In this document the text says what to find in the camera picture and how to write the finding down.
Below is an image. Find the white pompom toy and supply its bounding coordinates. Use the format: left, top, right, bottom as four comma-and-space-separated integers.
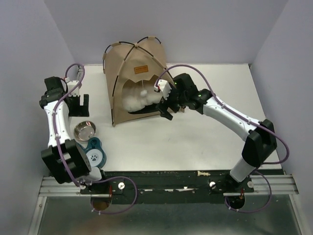
140, 90, 148, 97

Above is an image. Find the white fluffy pillow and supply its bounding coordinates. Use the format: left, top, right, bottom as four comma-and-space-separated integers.
122, 80, 162, 112

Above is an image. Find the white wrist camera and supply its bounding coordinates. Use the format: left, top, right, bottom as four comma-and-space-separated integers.
154, 79, 172, 100
64, 77, 81, 97

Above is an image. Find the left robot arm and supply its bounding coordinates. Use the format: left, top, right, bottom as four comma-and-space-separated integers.
39, 76, 109, 193

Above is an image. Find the cream chess piece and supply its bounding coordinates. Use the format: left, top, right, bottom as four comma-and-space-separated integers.
197, 171, 211, 176

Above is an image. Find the teal double bowl stand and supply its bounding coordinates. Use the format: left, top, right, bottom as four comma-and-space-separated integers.
78, 137, 107, 168

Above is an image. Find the aluminium rail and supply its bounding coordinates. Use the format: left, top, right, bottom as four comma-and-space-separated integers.
39, 175, 299, 197

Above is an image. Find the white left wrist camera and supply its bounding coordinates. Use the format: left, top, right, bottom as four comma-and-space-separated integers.
64, 77, 81, 97

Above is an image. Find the steel pet bowl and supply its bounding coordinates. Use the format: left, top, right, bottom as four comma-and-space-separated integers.
73, 121, 96, 141

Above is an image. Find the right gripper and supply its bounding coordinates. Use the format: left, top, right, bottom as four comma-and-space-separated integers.
156, 83, 187, 120

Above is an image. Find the beige pet tent fabric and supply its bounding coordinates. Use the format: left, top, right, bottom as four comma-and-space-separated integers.
102, 36, 183, 127

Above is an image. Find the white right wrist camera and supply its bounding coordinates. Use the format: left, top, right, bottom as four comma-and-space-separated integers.
154, 79, 172, 100

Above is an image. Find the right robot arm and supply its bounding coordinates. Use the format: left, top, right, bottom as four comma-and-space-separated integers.
154, 73, 277, 192

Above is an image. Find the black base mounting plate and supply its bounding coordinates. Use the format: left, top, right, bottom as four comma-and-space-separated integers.
83, 170, 253, 205

